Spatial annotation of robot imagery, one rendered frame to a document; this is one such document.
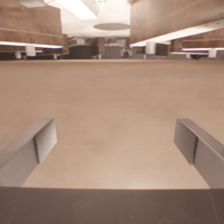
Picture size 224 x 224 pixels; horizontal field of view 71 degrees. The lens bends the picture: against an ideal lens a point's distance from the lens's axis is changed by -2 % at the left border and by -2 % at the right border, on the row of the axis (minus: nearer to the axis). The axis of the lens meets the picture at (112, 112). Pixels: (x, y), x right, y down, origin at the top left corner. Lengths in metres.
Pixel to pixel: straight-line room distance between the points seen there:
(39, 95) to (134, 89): 0.15
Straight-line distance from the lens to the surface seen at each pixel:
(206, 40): 2.33
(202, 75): 0.29
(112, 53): 6.21
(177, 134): 0.17
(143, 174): 0.32
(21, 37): 1.67
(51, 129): 0.16
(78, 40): 3.87
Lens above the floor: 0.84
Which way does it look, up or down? 17 degrees up
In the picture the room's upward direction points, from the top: 180 degrees clockwise
